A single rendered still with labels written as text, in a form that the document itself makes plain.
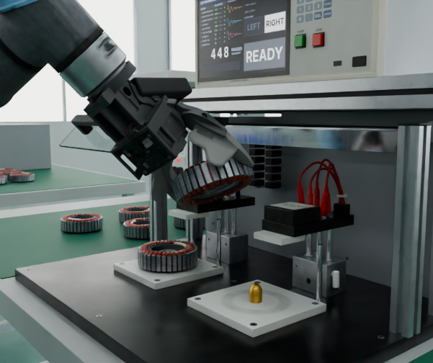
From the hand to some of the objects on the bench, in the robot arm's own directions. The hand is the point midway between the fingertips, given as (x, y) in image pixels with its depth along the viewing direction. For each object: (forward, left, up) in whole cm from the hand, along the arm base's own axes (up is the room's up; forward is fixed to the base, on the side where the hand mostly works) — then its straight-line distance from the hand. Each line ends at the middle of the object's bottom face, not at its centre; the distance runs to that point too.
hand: (216, 181), depth 72 cm
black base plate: (+10, +9, -23) cm, 27 cm away
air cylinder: (+20, -5, -21) cm, 30 cm away
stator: (+27, +72, -26) cm, 81 cm away
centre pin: (+6, -2, -19) cm, 20 cm away
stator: (+11, +22, -20) cm, 31 cm away
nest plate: (+11, +22, -21) cm, 32 cm away
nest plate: (+6, -2, -20) cm, 22 cm away
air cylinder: (+25, +19, -22) cm, 38 cm away
